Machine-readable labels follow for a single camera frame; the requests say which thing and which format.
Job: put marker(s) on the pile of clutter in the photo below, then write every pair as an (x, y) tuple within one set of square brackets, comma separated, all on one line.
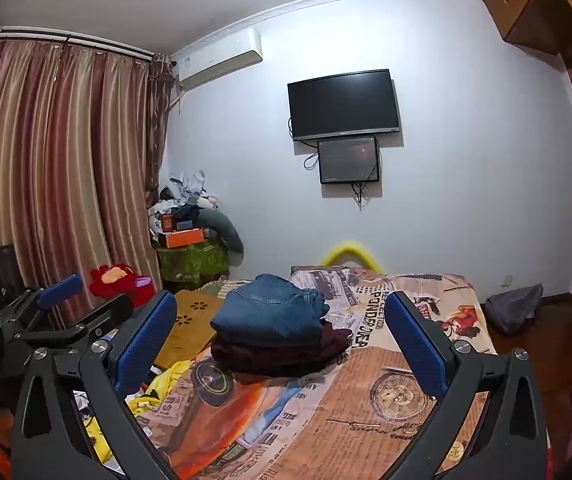
[(181, 200)]

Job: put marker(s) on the small wall monitor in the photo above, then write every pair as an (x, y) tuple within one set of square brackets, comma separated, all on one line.
[(348, 160)]

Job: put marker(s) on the printed bed blanket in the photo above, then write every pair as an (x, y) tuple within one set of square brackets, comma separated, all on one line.
[(316, 410)]

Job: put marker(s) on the yellow cloth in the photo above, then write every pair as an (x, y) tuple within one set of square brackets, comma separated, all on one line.
[(166, 382)]

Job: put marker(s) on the wooden lap board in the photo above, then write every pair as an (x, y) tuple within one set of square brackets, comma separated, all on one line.
[(191, 325)]

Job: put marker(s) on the curtain rod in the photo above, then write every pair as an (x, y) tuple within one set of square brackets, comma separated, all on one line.
[(81, 42)]

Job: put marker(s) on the blue denim jacket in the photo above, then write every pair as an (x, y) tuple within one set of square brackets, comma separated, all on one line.
[(271, 310)]

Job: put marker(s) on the striped pink curtain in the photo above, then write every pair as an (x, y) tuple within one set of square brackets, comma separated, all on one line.
[(56, 160)]

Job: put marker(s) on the maroon folded cloth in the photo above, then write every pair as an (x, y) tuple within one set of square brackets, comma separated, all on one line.
[(291, 357)]

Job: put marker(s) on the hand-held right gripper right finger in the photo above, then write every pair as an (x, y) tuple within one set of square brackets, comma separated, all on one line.
[(413, 345)]

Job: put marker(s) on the grey bag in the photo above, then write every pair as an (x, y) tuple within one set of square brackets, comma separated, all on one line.
[(513, 310)]

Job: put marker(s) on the white air conditioner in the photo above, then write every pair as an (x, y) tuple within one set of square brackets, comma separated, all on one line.
[(216, 60)]

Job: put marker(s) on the yellow foam tube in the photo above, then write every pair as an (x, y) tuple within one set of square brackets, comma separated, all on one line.
[(348, 247)]

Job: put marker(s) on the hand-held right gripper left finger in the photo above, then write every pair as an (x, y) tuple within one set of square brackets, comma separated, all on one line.
[(146, 342)]

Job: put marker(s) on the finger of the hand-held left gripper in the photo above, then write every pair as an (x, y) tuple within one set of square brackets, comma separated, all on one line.
[(61, 290), (101, 317)]

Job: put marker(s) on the red plush flower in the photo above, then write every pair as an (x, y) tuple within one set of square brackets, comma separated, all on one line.
[(116, 280)]

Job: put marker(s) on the black wall television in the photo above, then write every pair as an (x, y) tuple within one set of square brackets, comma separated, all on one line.
[(343, 105)]

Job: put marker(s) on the wooden wall cabinet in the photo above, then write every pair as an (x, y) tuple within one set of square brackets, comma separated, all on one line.
[(520, 0)]

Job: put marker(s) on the white wall socket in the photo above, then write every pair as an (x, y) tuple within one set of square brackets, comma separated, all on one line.
[(507, 280)]

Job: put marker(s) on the orange box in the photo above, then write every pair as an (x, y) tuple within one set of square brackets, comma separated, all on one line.
[(183, 237)]

